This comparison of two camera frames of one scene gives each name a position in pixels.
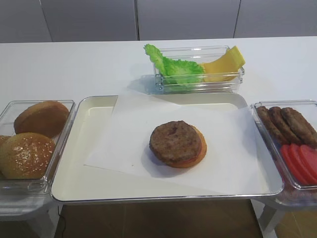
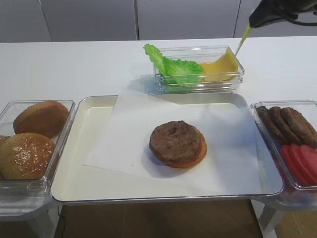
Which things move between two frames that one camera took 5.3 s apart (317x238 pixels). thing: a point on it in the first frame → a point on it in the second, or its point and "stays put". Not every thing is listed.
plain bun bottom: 49,118 stays put
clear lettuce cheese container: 200,70 stays put
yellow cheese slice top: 238,59 → 247,31
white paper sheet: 231,161 stays put
